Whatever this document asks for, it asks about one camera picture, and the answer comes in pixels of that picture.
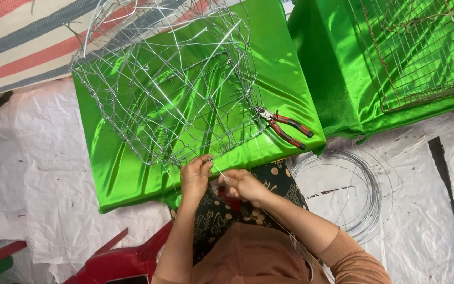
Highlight person's right hand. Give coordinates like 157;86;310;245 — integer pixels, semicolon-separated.
218;169;272;208

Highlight person's left hand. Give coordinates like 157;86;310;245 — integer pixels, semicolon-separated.
180;154;214;205

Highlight thin silver wire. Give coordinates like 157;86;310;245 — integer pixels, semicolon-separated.
210;157;336;284

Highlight silver wire mesh basket frame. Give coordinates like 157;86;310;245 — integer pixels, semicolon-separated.
69;0;267;167

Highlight black patterned skirt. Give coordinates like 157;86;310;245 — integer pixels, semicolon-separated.
171;159;310;266

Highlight red and black pliers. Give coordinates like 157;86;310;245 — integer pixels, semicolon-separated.
254;106;314;150

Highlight brown long-sleeved top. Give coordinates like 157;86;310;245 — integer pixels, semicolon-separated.
151;222;393;284

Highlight red plastic chair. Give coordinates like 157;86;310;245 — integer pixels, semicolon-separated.
61;220;174;284

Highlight smartphone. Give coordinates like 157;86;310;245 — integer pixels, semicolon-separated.
106;274;150;284

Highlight green satin covered table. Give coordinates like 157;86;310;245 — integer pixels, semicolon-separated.
287;0;454;145
72;0;327;214

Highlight white plastic ground sheet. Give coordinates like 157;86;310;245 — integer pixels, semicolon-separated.
0;77;454;284

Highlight striped woven mat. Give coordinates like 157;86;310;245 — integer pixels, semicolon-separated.
0;0;228;100

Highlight coil of silver wire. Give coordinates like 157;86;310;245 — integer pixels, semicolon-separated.
290;150;403;243

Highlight rusty square wire grid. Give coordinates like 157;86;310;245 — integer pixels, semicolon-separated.
345;0;454;114

